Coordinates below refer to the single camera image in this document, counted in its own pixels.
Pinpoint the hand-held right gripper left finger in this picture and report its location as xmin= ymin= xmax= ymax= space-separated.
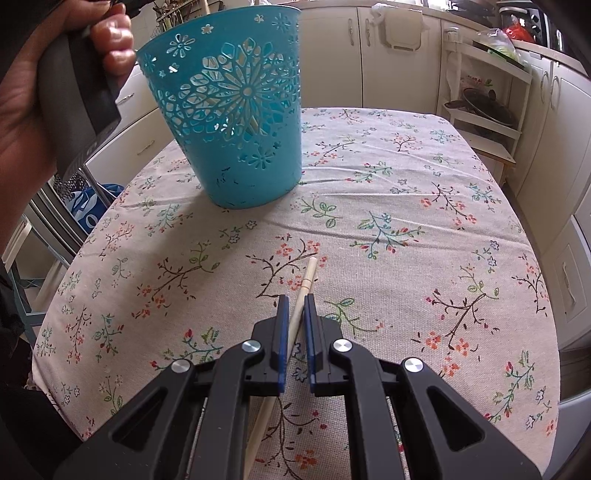
xmin=53 ymin=294 xmax=291 ymax=480

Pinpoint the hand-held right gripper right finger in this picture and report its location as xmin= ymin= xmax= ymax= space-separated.
xmin=302 ymin=293 xmax=541 ymax=480

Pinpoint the wooden chopstick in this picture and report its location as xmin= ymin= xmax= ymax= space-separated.
xmin=242 ymin=257 xmax=319 ymax=480

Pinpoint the blue plastic basket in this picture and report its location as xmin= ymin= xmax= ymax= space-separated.
xmin=135 ymin=4 xmax=303 ymax=210

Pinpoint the person's left hand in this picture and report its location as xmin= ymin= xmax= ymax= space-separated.
xmin=0 ymin=0 xmax=138 ymax=217

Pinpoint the floral tablecloth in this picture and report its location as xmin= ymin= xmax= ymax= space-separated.
xmin=31 ymin=107 xmax=561 ymax=480

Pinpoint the blue printed bag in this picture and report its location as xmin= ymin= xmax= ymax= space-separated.
xmin=69 ymin=184 xmax=125 ymax=234

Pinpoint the white storage trolley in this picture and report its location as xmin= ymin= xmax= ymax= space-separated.
xmin=441 ymin=28 xmax=532 ymax=169

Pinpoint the dark pan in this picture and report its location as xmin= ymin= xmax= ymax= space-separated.
xmin=462 ymin=87 xmax=517 ymax=126

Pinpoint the white hanging door bin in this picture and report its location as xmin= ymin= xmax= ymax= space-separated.
xmin=378 ymin=6 xmax=426 ymax=51

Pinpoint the bag of green vegetables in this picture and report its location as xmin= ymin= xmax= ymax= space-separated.
xmin=473 ymin=28 xmax=522 ymax=63

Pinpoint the red plastic bag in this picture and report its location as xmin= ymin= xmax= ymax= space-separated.
xmin=505 ymin=14 xmax=537 ymax=44

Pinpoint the metal frame rack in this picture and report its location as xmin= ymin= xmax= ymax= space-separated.
xmin=0 ymin=166 xmax=93 ymax=324

